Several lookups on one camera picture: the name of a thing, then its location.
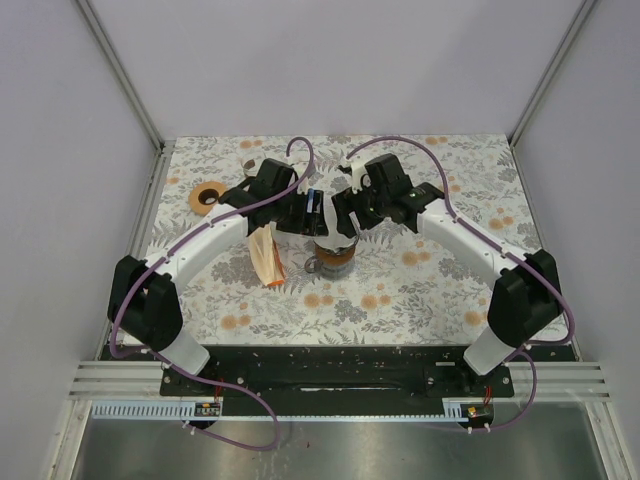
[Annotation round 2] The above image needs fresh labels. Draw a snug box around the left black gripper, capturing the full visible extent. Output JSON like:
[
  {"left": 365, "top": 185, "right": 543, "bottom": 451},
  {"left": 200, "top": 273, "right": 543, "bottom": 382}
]
[{"left": 272, "top": 187, "right": 328, "bottom": 237}]

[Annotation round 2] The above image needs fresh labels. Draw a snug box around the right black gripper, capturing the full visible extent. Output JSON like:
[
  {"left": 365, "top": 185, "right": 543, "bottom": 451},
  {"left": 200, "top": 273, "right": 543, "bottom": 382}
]
[{"left": 332, "top": 180, "right": 390, "bottom": 239}]

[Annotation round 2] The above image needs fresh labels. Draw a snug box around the white paper coffee filter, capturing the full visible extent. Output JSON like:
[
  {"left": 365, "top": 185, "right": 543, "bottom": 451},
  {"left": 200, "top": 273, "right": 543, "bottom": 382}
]
[{"left": 314, "top": 194, "right": 358, "bottom": 252}]

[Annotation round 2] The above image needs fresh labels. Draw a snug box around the dark wooden ring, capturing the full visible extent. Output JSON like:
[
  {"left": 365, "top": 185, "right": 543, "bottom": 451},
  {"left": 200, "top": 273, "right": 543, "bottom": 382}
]
[{"left": 315, "top": 247, "right": 357, "bottom": 267}]

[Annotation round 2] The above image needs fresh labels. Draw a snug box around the coffee filter paper pack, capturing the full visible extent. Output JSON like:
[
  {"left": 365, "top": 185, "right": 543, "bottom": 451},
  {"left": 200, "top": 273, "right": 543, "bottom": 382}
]
[{"left": 248, "top": 225, "right": 286, "bottom": 287}]

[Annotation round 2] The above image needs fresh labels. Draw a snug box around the small glass with coffee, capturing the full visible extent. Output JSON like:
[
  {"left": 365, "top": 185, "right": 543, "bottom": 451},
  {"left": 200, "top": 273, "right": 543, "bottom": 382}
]
[{"left": 242, "top": 159, "right": 257, "bottom": 177}]

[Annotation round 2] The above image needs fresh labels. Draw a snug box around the light wooden ring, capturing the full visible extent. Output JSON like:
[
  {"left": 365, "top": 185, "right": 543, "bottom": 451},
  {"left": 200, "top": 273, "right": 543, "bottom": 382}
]
[{"left": 187, "top": 180, "right": 227, "bottom": 217}]

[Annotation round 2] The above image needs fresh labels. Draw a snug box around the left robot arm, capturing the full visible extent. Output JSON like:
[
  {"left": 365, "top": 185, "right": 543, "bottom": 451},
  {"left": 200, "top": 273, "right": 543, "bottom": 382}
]
[{"left": 107, "top": 159, "right": 328, "bottom": 395}]

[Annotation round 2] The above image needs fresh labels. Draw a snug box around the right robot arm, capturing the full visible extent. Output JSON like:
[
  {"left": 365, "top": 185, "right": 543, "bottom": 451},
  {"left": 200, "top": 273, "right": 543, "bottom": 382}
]
[{"left": 332, "top": 154, "right": 564, "bottom": 396}]

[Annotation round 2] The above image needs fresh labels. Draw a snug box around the floral table mat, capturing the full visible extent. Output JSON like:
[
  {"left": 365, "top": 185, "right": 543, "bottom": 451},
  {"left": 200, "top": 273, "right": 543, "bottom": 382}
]
[{"left": 147, "top": 134, "right": 540, "bottom": 345}]

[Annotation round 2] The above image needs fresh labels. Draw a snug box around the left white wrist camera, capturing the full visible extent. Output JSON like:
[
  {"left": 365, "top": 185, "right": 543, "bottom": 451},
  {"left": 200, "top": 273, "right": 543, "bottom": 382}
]
[{"left": 285, "top": 155, "right": 316, "bottom": 194}]

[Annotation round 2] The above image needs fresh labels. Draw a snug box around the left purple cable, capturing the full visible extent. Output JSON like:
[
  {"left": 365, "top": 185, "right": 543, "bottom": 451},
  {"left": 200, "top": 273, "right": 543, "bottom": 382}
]
[{"left": 109, "top": 135, "right": 316, "bottom": 451}]

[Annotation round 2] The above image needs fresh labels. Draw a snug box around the purple cable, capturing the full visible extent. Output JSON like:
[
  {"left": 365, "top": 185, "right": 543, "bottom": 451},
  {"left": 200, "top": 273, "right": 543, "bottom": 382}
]
[
  {"left": 344, "top": 136, "right": 575, "bottom": 434},
  {"left": 109, "top": 135, "right": 316, "bottom": 451}
]

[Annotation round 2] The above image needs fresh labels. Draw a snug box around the left aluminium frame post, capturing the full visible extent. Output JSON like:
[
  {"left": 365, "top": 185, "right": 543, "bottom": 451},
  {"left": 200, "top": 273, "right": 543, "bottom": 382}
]
[{"left": 74, "top": 0, "right": 166, "bottom": 154}]

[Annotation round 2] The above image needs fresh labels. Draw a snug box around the aluminium frame post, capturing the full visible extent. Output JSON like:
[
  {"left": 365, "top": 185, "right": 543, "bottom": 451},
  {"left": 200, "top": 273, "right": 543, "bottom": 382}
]
[
  {"left": 74, "top": 0, "right": 166, "bottom": 154},
  {"left": 507, "top": 0, "right": 601, "bottom": 147}
]

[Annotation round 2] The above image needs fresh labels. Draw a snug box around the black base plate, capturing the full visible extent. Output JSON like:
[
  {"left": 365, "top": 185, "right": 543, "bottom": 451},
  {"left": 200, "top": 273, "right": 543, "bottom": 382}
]
[{"left": 99, "top": 342, "right": 576, "bottom": 416}]

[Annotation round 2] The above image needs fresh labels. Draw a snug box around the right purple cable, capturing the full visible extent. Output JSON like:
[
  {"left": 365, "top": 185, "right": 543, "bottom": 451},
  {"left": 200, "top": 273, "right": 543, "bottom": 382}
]
[{"left": 344, "top": 136, "right": 575, "bottom": 434}]

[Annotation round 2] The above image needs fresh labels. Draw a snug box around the aluminium front rail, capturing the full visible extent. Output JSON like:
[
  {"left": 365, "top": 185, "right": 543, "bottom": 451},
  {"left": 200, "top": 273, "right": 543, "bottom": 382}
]
[{"left": 70, "top": 361, "right": 611, "bottom": 402}]

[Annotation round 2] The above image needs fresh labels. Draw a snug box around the white slotted cable duct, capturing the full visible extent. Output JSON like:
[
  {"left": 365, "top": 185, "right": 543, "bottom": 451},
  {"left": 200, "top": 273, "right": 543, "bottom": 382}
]
[{"left": 91, "top": 400, "right": 222, "bottom": 421}]

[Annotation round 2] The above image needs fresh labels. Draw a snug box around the right aluminium frame post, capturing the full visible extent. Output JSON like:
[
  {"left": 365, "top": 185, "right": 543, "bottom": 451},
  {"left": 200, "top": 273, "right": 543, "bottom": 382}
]
[{"left": 507, "top": 0, "right": 601, "bottom": 147}]

